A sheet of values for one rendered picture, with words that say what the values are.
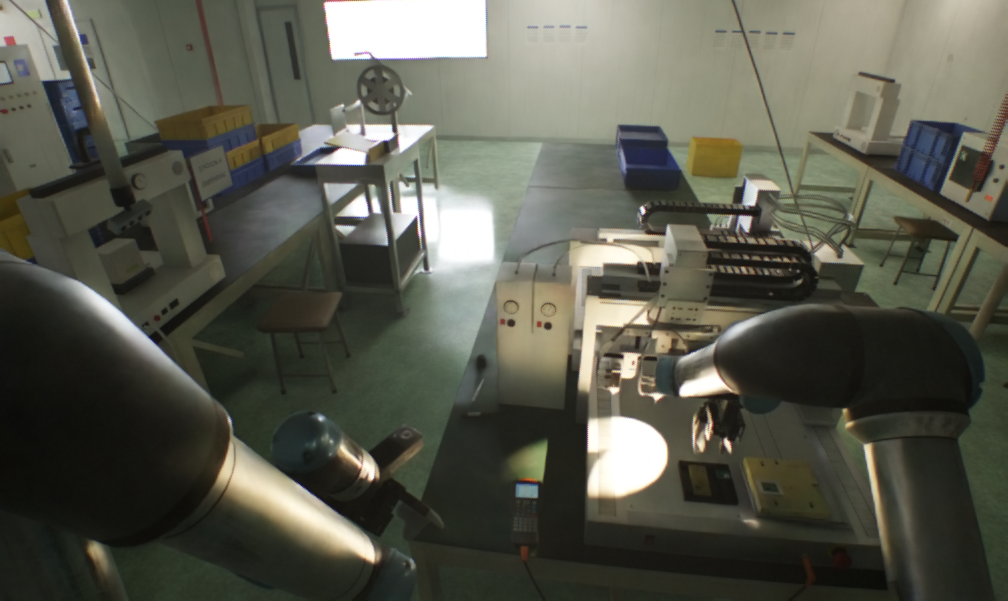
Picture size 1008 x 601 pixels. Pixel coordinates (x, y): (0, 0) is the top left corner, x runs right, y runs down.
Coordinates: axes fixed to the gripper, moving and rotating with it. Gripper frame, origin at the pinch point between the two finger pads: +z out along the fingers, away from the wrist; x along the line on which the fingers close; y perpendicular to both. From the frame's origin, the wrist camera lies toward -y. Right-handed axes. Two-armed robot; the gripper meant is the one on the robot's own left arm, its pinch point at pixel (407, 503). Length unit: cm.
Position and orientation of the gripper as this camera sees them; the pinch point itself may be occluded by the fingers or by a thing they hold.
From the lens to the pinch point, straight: 95.2
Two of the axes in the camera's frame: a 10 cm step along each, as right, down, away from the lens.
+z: 1.8, 6.1, 7.7
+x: 8.5, 3.0, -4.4
